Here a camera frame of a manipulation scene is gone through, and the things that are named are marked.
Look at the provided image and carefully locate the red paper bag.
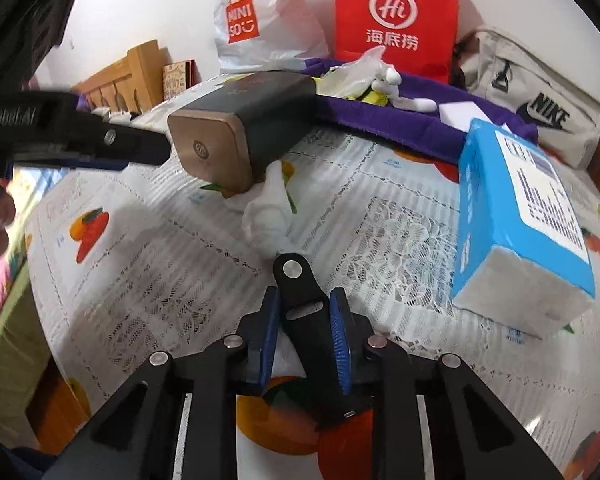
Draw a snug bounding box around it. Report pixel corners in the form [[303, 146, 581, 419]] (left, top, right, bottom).
[[334, 0, 462, 86]]

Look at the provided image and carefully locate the clear plastic bag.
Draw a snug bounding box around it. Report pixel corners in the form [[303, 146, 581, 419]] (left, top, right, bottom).
[[322, 46, 388, 98]]

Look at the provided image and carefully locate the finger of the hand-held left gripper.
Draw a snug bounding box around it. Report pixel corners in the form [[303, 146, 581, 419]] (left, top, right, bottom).
[[10, 155, 131, 172], [75, 109, 172, 167]]

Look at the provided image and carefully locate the brown box with copper ends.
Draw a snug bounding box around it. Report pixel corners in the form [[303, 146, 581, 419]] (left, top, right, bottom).
[[167, 71, 317, 196]]

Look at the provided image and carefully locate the white sock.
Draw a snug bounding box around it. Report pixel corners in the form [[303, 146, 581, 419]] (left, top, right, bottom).
[[372, 64, 438, 113]]

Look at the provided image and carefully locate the blue tissue pack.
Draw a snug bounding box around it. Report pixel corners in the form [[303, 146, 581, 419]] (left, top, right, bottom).
[[450, 117, 597, 338]]

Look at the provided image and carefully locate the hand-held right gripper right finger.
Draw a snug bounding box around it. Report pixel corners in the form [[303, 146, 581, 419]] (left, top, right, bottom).
[[328, 287, 566, 480]]

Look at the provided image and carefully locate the colourful printed cloth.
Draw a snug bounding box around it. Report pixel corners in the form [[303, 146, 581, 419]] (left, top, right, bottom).
[[0, 255, 46, 376]]

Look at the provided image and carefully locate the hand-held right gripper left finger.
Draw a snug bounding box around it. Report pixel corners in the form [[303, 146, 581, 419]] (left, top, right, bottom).
[[45, 285, 283, 480]]

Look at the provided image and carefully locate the white cloth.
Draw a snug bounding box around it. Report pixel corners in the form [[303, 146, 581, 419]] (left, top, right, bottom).
[[227, 160, 298, 256]]

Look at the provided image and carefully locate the wooden chair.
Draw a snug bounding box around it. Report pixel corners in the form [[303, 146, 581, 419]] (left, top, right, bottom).
[[72, 40, 168, 116]]

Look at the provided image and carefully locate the white sponge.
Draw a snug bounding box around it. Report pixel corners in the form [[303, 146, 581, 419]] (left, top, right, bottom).
[[439, 101, 496, 128]]

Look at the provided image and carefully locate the brown patterned card box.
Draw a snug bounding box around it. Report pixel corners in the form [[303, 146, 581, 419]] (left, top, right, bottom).
[[161, 60, 197, 98]]

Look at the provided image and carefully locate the beige waist bag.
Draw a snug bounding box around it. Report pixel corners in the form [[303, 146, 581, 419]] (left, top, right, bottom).
[[452, 29, 600, 171]]

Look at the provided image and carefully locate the white plastic shopping bag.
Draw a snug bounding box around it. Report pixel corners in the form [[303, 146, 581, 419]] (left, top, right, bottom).
[[212, 0, 331, 73]]

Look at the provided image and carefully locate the purple towel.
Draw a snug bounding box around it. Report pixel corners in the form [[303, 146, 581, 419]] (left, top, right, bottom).
[[302, 57, 540, 165]]

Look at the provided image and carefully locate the yellow pouch with black strap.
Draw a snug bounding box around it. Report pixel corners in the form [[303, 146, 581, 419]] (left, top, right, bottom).
[[347, 87, 391, 107]]

